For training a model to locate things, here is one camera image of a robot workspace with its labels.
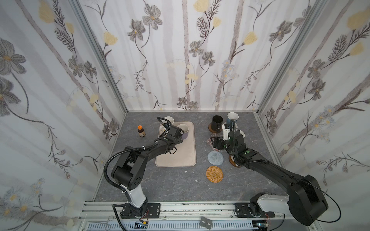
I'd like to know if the rattan wicker round coaster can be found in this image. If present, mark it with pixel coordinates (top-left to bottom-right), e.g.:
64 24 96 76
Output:
206 166 224 183

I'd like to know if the black cup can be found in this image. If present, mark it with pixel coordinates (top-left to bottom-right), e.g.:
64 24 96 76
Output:
211 115 223 131

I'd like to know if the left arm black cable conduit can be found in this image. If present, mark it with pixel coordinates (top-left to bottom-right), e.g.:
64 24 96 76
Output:
103 116 174 231

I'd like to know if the dark brown round wooden coaster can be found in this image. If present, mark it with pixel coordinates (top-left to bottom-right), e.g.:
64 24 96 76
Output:
208 123 221 134

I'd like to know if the lavender white cup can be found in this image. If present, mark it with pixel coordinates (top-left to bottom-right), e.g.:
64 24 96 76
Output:
177 124 189 140

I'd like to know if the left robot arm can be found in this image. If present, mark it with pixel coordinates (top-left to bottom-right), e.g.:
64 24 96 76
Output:
103 125 185 217

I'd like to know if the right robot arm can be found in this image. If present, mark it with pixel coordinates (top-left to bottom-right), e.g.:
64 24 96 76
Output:
211 131 329 226

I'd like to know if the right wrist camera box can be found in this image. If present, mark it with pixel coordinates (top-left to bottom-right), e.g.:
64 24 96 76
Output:
222 123 233 141

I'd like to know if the aluminium frame rail base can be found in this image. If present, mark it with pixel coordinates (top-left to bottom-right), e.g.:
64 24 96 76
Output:
77 201 316 231

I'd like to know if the grey-blue woven round coaster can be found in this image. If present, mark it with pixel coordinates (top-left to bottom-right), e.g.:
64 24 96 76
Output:
207 151 224 166

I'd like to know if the beige plastic tray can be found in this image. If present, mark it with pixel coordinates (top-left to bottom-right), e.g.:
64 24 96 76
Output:
155 121 197 167

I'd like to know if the pink flower silicone coaster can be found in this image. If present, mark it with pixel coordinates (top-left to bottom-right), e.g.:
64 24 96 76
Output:
207 133 223 151

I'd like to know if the blue floral mug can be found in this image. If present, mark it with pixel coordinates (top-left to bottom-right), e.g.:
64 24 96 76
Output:
226 112 239 126

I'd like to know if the white speckled mug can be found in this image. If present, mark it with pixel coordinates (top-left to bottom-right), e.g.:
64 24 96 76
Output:
160 116 174 132

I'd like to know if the glossy brown round coaster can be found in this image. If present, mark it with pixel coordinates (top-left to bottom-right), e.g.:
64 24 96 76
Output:
229 156 240 168

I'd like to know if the brown bottle orange cap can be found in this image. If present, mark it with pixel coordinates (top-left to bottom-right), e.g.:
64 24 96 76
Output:
137 125 146 137

